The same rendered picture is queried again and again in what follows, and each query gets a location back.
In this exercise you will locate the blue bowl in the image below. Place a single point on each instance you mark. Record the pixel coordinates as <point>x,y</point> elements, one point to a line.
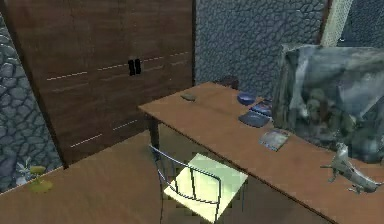
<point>246,97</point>

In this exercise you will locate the pale green metal-frame chair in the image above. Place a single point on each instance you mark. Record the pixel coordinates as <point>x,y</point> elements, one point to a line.
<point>206,186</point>

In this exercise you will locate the small grey remote control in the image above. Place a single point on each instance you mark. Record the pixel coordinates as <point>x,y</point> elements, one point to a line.
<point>188,97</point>

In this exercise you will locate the dark brown wooden wardrobe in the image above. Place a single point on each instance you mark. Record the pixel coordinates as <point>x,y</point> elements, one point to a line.
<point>100,83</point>

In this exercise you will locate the dark blue plate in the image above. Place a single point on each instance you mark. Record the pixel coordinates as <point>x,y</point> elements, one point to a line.
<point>254,119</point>

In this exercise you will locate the brown wooden table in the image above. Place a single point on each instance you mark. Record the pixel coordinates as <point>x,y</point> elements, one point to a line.
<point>226,140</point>

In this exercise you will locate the pale blue house plant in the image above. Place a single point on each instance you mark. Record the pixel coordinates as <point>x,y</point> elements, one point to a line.
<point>23,171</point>

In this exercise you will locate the cream window curtain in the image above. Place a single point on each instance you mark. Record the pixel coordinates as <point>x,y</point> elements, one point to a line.
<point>336,21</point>

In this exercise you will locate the blue square plate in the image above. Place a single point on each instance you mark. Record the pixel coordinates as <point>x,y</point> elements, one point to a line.
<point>263,107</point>

